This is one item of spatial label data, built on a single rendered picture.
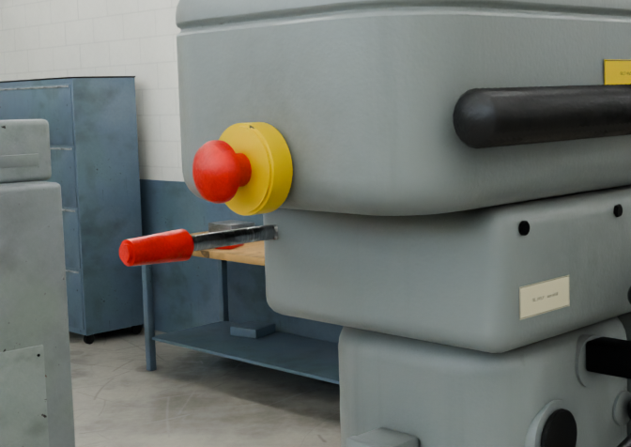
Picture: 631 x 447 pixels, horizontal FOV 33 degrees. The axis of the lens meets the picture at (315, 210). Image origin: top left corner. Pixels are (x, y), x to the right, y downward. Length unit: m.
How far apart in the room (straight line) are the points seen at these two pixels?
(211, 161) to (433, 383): 0.25
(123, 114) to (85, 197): 0.71
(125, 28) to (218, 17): 7.91
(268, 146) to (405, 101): 0.09
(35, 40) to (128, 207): 2.17
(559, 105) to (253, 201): 0.20
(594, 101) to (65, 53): 8.78
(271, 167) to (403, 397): 0.24
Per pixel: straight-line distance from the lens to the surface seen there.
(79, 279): 8.15
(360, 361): 0.85
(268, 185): 0.67
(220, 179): 0.66
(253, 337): 7.09
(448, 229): 0.72
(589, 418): 0.86
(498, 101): 0.62
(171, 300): 8.38
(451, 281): 0.73
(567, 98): 0.68
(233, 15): 0.72
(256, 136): 0.68
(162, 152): 8.29
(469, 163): 0.65
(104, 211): 8.18
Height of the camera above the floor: 1.81
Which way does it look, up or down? 6 degrees down
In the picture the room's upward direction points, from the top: 2 degrees counter-clockwise
